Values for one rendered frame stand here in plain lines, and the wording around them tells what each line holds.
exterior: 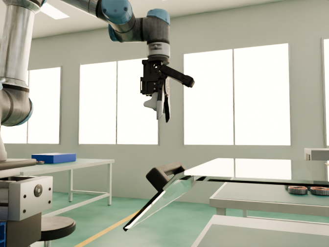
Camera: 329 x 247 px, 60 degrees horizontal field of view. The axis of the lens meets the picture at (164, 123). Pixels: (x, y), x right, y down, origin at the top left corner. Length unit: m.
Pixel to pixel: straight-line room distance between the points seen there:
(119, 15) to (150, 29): 0.16
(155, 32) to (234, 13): 4.41
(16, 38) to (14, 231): 0.59
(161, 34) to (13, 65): 0.48
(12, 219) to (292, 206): 1.36
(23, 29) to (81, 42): 5.28
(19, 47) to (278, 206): 1.43
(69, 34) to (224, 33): 3.23
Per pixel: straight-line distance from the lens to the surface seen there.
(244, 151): 4.86
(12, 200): 0.80
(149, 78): 0.89
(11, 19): 1.08
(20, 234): 0.87
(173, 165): 0.41
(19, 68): 1.05
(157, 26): 0.93
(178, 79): 0.88
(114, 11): 0.81
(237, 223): 1.28
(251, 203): 1.73
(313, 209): 1.74
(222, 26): 5.25
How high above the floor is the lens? 1.10
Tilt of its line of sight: 3 degrees up
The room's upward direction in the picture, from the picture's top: straight up
